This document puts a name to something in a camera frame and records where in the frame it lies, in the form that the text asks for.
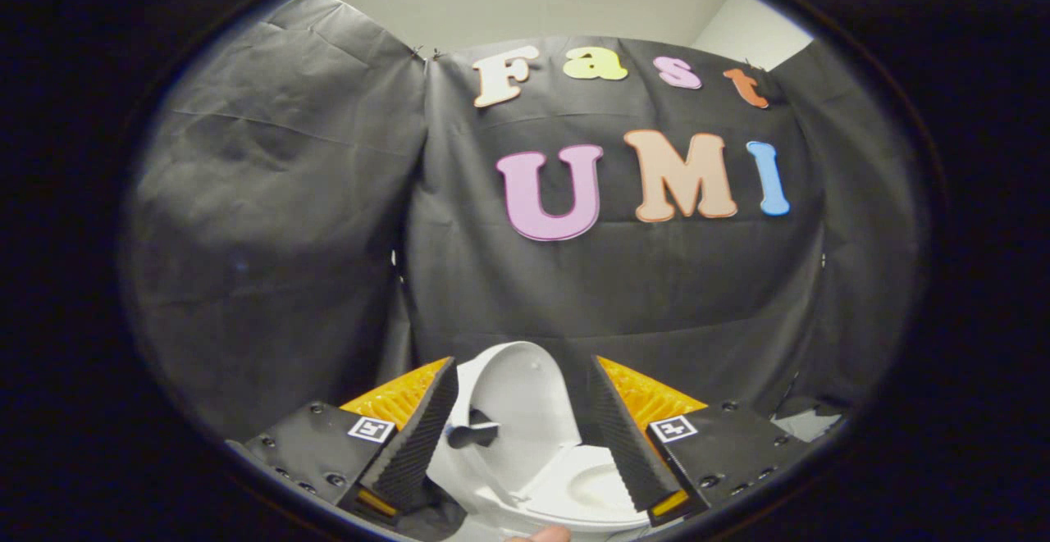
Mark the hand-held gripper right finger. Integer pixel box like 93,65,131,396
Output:
586,354,822,527

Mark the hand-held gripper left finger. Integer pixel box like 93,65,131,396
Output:
226,356,460,526

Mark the black backdrop cloth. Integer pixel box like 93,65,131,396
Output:
123,0,932,444

